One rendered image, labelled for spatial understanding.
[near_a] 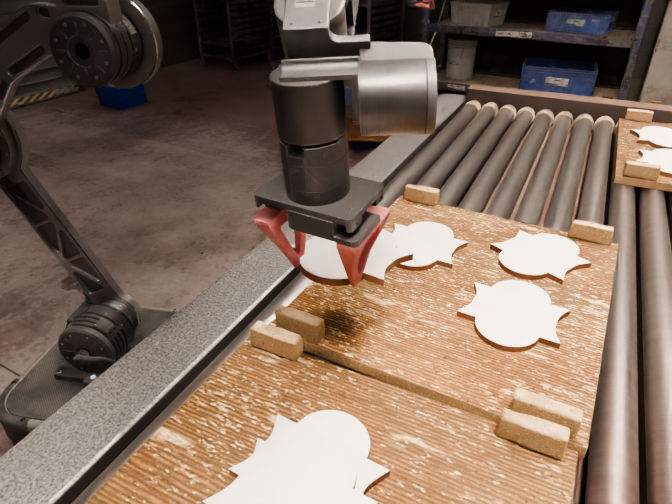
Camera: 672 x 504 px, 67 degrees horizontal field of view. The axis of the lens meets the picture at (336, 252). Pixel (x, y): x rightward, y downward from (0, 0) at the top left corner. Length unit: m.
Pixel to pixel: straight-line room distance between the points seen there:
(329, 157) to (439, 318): 0.28
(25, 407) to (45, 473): 1.12
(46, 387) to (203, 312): 1.07
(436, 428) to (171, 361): 0.30
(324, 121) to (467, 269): 0.38
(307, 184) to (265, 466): 0.23
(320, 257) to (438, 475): 0.23
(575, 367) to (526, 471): 0.15
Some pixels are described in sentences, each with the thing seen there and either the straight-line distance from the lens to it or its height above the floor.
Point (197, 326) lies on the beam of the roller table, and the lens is 0.66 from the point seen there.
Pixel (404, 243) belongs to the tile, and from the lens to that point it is 0.75.
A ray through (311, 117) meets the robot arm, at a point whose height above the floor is 1.21.
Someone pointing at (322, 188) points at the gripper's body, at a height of 1.15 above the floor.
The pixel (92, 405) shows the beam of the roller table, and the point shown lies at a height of 0.92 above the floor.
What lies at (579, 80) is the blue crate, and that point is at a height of 0.27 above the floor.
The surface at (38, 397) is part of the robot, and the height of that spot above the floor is 0.24.
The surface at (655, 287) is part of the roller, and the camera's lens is 0.82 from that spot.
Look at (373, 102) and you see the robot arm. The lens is 0.39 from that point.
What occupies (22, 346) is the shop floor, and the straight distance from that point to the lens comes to 2.31.
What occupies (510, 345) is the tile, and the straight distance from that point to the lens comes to 0.60.
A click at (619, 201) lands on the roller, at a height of 0.92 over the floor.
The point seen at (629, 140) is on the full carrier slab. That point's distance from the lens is 1.35.
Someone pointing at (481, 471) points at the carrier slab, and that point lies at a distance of 0.49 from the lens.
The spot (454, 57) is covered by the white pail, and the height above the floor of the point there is 0.35.
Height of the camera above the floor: 1.32
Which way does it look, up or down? 32 degrees down
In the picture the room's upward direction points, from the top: straight up
